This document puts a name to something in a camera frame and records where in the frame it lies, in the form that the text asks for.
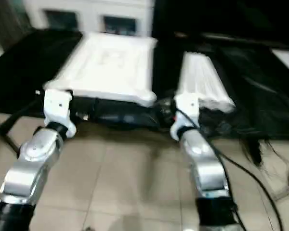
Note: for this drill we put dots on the white plastic table top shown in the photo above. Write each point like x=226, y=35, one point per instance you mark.
x=106, y=65

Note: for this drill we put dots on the white plastic table leg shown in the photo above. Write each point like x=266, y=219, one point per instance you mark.
x=205, y=74
x=185, y=74
x=195, y=74
x=215, y=74

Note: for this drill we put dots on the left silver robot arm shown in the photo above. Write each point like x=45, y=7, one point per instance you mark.
x=31, y=149

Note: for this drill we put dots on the black shiny mat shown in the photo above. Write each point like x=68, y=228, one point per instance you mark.
x=26, y=72

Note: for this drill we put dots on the white glass-door cabinet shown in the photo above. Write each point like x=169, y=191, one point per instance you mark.
x=91, y=9

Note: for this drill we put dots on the black backdrop cloth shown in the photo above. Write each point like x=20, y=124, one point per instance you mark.
x=219, y=16

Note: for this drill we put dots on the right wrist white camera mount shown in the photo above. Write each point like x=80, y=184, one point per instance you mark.
x=185, y=106

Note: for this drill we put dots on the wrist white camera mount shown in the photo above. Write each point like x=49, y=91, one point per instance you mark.
x=185, y=106
x=56, y=106

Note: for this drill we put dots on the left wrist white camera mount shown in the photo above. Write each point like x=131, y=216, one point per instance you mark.
x=56, y=106

